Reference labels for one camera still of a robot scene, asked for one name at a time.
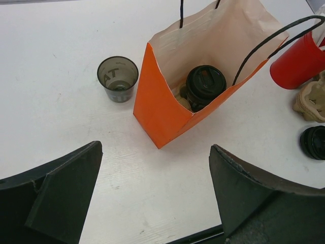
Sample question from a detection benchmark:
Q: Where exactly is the black cup lid on table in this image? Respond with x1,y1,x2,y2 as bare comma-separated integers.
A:
300,126,324,161

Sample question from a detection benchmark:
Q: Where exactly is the black cup lid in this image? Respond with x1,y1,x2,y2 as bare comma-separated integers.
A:
186,65,226,98
300,126,324,161

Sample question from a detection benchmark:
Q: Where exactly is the brown cardboard cup carrier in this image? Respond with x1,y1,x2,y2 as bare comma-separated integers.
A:
293,71,324,123

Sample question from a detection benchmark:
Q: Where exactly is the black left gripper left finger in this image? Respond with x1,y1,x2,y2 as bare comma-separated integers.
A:
1,141,103,243

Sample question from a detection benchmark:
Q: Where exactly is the orange paper bag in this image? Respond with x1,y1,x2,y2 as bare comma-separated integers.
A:
133,1,289,148

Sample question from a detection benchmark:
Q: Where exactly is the dark coffee cup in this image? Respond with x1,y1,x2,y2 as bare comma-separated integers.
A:
186,89,216,112
96,56,139,103

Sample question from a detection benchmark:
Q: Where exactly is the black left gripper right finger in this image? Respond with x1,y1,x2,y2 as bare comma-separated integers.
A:
209,144,324,243

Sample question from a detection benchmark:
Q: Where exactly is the red straw holder cup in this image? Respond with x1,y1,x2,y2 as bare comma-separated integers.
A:
270,32,324,89

